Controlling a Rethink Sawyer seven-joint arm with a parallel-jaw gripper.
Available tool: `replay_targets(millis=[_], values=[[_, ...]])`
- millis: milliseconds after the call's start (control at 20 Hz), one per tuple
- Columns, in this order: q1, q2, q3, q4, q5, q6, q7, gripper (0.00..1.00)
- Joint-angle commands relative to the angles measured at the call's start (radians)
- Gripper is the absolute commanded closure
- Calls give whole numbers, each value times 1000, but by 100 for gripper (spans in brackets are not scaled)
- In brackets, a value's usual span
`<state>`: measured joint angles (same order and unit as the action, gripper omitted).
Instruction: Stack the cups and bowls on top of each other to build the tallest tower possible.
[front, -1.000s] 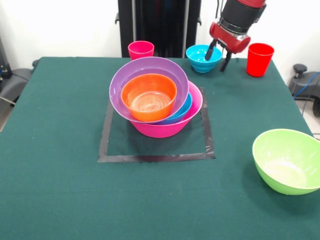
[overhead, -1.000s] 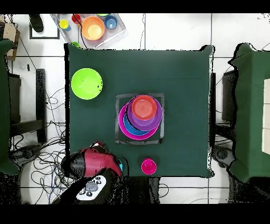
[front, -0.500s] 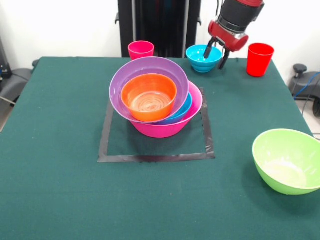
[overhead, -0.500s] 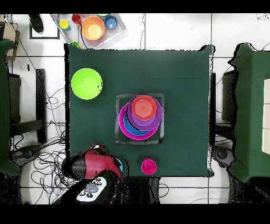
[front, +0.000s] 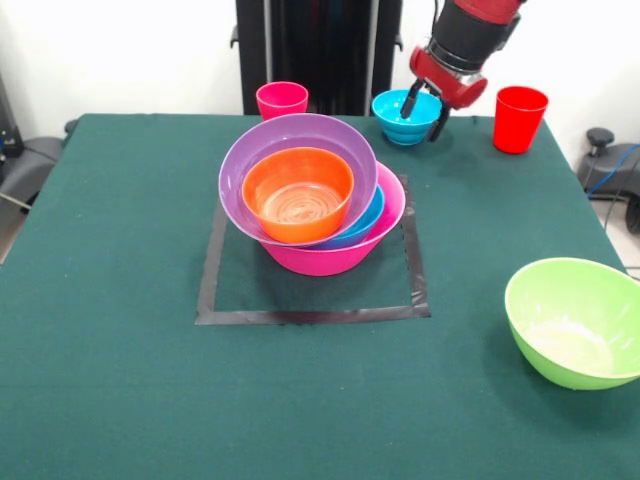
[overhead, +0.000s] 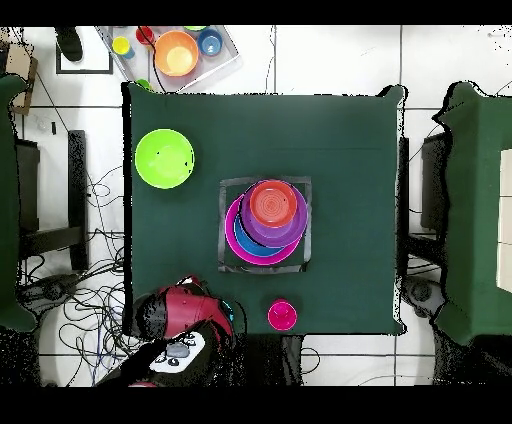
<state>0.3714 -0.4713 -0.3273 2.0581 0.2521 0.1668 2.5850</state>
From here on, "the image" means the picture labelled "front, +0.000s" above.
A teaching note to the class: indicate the red cup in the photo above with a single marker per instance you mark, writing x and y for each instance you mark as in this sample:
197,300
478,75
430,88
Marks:
520,125

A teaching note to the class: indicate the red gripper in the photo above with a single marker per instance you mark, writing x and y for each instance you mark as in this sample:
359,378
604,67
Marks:
450,82

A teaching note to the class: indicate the black floor device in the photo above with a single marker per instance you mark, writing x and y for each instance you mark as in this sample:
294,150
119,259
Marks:
30,160
600,165

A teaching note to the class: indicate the dark green table cloth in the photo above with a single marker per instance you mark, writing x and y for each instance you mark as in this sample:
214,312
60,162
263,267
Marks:
320,430

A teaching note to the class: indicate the small cyan bowl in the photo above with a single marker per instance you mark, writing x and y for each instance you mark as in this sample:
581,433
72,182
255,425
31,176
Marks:
395,125

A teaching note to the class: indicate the orange ribbed bowl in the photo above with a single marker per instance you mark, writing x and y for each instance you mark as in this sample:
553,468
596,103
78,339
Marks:
300,220

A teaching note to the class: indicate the large green bowl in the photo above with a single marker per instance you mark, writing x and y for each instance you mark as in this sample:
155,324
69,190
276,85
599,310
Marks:
570,330

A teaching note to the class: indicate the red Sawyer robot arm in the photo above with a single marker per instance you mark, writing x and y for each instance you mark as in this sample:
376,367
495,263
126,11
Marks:
470,35

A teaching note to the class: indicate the large pink bowl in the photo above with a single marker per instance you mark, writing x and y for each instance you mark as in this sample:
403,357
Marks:
320,260

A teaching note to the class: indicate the purple bowl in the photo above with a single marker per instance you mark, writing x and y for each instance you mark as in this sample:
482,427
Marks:
235,170

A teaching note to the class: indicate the large blue bowl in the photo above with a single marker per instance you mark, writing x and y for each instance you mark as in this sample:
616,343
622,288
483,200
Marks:
360,227

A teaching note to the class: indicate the pink cup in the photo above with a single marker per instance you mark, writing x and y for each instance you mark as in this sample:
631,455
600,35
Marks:
280,100

